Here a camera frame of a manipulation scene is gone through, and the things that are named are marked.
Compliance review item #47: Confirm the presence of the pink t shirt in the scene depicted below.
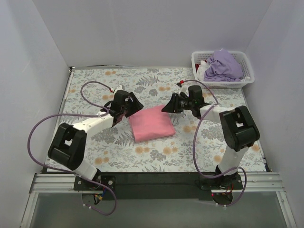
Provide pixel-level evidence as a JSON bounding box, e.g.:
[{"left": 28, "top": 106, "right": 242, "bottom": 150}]
[{"left": 129, "top": 104, "right": 175, "bottom": 143}]

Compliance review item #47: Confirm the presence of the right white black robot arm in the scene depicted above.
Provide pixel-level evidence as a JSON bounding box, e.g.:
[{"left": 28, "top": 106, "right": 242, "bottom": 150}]
[{"left": 162, "top": 85, "right": 260, "bottom": 188}]

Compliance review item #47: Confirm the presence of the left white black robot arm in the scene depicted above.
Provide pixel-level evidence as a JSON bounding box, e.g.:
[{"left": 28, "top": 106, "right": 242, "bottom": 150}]
[{"left": 48, "top": 90, "right": 143, "bottom": 181}]

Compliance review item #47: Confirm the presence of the white garment in basket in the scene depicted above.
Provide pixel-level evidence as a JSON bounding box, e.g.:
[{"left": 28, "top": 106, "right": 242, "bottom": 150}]
[{"left": 196, "top": 60, "right": 209, "bottom": 81}]

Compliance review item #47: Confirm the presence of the dark red garment in basket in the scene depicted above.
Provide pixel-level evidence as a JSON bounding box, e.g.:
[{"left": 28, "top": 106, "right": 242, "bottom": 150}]
[{"left": 195, "top": 64, "right": 200, "bottom": 71}]

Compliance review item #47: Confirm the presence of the purple t shirt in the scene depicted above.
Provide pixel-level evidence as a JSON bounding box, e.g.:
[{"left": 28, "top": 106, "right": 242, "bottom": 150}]
[{"left": 204, "top": 49, "right": 244, "bottom": 82}]

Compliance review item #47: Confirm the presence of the white plastic laundry basket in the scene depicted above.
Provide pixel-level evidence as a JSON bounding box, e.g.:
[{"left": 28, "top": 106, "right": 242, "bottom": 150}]
[{"left": 191, "top": 50, "right": 255, "bottom": 90}]

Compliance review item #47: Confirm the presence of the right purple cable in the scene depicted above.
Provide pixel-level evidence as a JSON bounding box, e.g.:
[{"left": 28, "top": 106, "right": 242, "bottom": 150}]
[{"left": 177, "top": 79, "right": 247, "bottom": 208}]

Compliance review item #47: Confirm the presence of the purple cable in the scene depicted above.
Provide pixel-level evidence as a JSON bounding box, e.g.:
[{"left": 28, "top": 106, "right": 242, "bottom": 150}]
[
  {"left": 177, "top": 79, "right": 247, "bottom": 208},
  {"left": 27, "top": 81, "right": 117, "bottom": 216}
]

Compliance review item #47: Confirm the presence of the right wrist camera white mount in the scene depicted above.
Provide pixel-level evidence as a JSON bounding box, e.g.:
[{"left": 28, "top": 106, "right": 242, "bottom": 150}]
[{"left": 177, "top": 80, "right": 188, "bottom": 96}]

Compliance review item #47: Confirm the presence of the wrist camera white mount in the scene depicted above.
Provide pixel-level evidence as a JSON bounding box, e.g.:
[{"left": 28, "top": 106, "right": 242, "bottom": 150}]
[
  {"left": 177, "top": 80, "right": 188, "bottom": 96},
  {"left": 110, "top": 85, "right": 124, "bottom": 94}
]

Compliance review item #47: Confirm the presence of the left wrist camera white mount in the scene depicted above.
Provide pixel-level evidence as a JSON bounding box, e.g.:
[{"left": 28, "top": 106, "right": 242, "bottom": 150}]
[{"left": 110, "top": 85, "right": 124, "bottom": 94}]

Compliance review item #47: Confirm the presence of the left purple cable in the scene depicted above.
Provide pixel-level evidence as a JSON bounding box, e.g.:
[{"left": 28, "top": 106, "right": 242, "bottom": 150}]
[{"left": 27, "top": 81, "right": 117, "bottom": 216}]

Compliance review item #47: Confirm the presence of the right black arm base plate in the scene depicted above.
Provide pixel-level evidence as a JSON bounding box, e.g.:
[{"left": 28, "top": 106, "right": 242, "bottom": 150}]
[{"left": 195, "top": 174, "right": 243, "bottom": 190}]

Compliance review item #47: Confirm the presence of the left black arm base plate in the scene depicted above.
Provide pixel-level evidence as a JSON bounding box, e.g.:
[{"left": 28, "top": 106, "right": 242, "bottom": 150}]
[{"left": 73, "top": 175, "right": 116, "bottom": 191}]

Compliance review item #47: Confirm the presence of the aluminium frame rail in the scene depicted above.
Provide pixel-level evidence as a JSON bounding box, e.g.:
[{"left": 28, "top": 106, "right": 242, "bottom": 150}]
[{"left": 20, "top": 172, "right": 296, "bottom": 228}]

